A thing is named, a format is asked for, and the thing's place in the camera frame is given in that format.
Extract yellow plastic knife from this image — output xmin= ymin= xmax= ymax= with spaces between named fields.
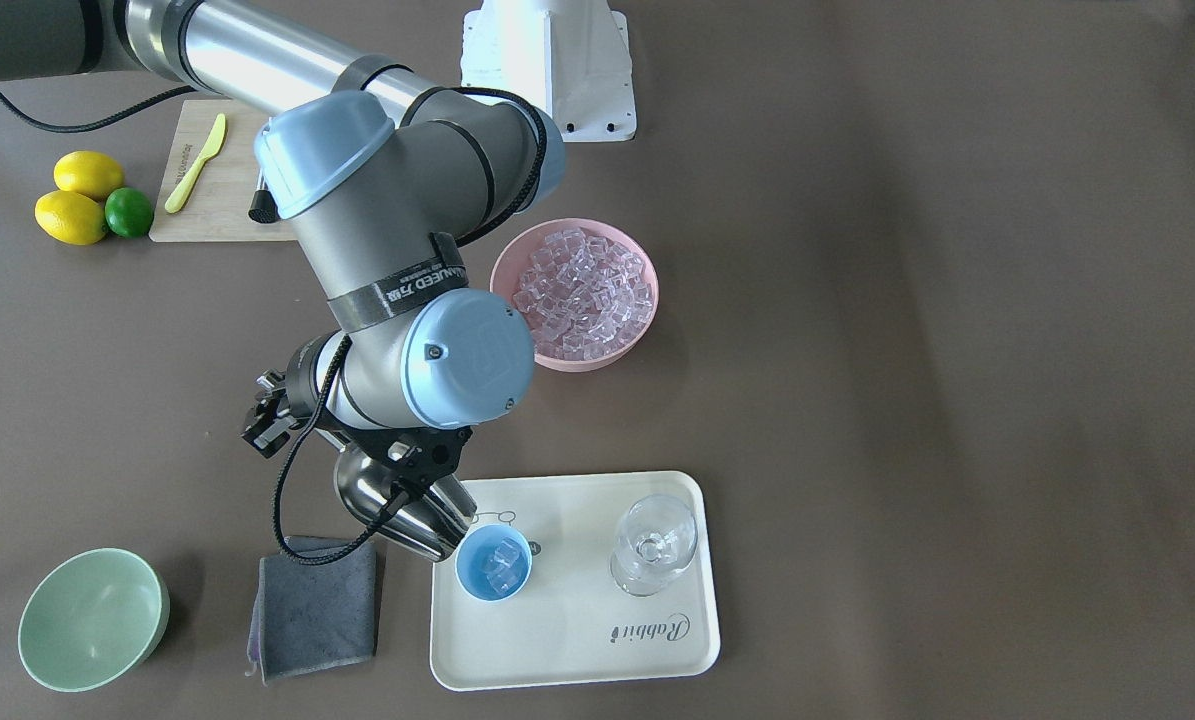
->
xmin=163 ymin=113 xmax=228 ymax=214

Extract green bowl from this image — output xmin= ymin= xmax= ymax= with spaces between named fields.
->
xmin=17 ymin=548 xmax=168 ymax=693

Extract green lime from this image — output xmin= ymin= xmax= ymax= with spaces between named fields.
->
xmin=104 ymin=187 xmax=155 ymax=238

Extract pink bowl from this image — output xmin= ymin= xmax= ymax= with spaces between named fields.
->
xmin=489 ymin=219 xmax=660 ymax=373

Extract steel muddler black tip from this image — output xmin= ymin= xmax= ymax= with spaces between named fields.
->
xmin=249 ymin=172 xmax=280 ymax=224

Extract clear wine glass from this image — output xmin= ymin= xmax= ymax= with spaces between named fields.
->
xmin=609 ymin=496 xmax=699 ymax=597

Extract clear ice cubes pile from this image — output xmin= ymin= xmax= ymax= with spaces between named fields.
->
xmin=511 ymin=228 xmax=654 ymax=361

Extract grey folded cloth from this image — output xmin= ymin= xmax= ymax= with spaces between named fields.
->
xmin=249 ymin=542 xmax=378 ymax=684

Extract blue plastic cup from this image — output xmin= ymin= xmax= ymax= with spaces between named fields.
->
xmin=456 ymin=524 xmax=534 ymax=602

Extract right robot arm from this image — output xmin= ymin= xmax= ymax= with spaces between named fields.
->
xmin=0 ymin=1 xmax=564 ymax=512

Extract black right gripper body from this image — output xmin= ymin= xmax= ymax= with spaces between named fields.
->
xmin=241 ymin=373 xmax=472 ymax=501

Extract yellow lemon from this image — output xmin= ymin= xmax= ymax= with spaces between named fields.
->
xmin=53 ymin=150 xmax=125 ymax=202
xmin=33 ymin=190 xmax=109 ymax=246

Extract stainless steel ice scoop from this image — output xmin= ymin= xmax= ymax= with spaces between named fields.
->
xmin=335 ymin=443 xmax=477 ymax=562

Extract ice cubes in cup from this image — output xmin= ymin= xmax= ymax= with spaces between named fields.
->
xmin=482 ymin=539 xmax=529 ymax=598

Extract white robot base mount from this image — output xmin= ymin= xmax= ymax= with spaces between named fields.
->
xmin=460 ymin=1 xmax=638 ymax=143

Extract bamboo cutting board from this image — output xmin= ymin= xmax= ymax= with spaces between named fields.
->
xmin=151 ymin=99 xmax=295 ymax=244

